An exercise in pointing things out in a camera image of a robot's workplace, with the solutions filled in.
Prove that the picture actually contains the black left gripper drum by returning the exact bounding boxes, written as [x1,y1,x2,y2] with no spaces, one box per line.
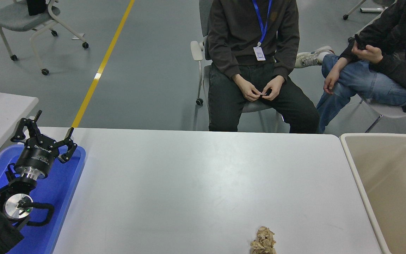
[14,137,60,170]

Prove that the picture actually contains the person's left hand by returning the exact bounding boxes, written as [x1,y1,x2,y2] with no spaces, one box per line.
[262,75,285,101]
[352,41,383,64]

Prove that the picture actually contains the person's right hand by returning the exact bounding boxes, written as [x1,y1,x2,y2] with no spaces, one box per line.
[324,67,341,94]
[233,74,262,102]

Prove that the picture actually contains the blue plastic tray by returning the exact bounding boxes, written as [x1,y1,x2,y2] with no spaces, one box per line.
[0,144,86,254]

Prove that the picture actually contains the large pale plastic bin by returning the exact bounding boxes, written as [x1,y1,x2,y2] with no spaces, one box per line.
[339,133,406,254]

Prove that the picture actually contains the white seat chair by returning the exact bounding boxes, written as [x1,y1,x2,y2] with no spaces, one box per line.
[360,95,406,136]

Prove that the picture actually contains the person with crossed legs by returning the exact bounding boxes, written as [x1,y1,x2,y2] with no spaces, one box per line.
[295,0,406,134]

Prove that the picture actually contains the grey wheeled chair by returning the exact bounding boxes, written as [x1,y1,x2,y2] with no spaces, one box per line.
[0,0,89,76]

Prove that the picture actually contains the black item on chair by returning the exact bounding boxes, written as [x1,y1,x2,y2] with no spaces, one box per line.
[26,0,47,16]

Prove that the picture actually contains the grey chair with white armrest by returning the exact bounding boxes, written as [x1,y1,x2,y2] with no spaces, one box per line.
[190,0,288,133]

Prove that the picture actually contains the white chair legs with wheels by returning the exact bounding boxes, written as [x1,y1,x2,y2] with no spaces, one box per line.
[342,0,397,39]

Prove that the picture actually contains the crumpled tan paper ball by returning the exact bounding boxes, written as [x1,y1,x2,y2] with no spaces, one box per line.
[250,226,277,254]

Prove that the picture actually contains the blue lanyard with badge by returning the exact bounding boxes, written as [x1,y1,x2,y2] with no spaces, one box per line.
[252,0,273,61]

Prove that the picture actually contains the person with blue lanyard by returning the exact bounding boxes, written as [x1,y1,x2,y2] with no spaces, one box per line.
[203,0,320,134]

